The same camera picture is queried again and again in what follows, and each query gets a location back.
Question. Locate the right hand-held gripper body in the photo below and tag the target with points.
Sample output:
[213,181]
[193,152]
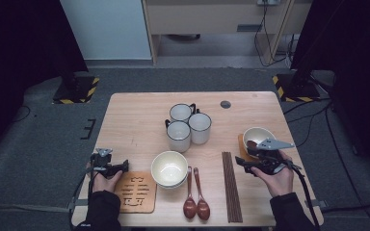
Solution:
[273,144]

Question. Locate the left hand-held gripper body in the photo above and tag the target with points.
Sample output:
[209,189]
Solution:
[102,162]

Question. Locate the brown wooden spoon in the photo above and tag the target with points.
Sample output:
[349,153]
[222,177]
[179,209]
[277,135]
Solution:
[252,145]
[203,209]
[190,207]

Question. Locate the wooden cut-out coaster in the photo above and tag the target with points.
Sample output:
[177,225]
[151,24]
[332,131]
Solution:
[152,199]
[241,147]

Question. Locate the cream ceramic bowl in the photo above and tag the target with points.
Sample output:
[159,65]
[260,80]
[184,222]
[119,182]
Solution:
[176,187]
[260,133]
[168,168]

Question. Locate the row of brown chopsticks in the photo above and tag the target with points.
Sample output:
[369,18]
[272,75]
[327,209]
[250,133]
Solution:
[231,186]

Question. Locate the person's left hand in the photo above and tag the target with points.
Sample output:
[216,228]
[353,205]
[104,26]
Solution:
[104,185]

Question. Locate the person's right hand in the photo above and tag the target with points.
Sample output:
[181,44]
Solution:
[279,184]

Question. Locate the grey floor tape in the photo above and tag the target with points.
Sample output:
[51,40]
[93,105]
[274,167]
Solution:
[80,202]
[321,203]

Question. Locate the grey round table grommet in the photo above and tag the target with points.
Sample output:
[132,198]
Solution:
[225,104]

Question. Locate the white enamel mug black rim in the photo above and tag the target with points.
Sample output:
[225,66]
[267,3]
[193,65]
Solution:
[179,112]
[178,134]
[199,126]

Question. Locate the black stand base striped edge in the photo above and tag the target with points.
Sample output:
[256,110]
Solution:
[77,89]
[297,88]

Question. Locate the black curtain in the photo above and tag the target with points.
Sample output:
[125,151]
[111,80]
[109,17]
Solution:
[19,48]
[359,64]

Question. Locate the white panel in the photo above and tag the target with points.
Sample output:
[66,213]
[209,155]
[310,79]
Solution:
[106,29]

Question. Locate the white power strip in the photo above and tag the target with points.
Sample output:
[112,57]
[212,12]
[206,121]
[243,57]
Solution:
[268,2]

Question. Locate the light wooden cabinet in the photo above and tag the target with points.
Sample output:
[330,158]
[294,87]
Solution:
[205,17]

